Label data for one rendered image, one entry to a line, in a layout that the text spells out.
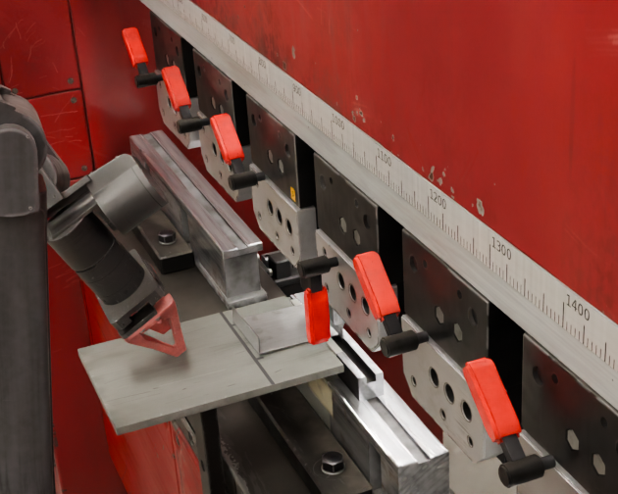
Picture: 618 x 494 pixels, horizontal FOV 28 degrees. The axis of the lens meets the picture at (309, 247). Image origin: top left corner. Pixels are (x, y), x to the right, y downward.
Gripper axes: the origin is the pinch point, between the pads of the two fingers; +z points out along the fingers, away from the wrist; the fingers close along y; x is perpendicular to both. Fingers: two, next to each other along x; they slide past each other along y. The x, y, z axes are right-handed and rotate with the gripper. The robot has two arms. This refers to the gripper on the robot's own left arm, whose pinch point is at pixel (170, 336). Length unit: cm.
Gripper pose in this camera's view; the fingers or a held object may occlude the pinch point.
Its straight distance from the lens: 140.7
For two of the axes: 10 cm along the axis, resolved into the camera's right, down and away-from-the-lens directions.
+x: -7.8, 6.3, -0.4
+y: -3.7, -4.1, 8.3
